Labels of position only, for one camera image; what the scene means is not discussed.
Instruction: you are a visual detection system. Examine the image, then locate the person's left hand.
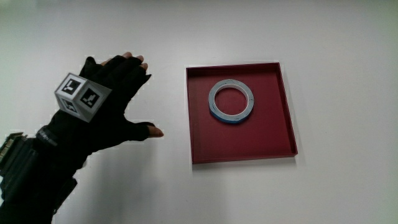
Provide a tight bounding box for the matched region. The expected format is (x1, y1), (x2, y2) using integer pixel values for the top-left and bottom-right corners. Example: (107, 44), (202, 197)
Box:
(35, 52), (165, 158)

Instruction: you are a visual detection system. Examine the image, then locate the blue tape roll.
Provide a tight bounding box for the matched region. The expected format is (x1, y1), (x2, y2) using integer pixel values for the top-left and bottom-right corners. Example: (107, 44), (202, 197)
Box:
(208, 78), (255, 124)

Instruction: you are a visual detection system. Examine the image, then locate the red square tray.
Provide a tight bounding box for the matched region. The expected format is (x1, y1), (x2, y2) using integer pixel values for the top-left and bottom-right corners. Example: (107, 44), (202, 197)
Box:
(185, 62), (299, 165)

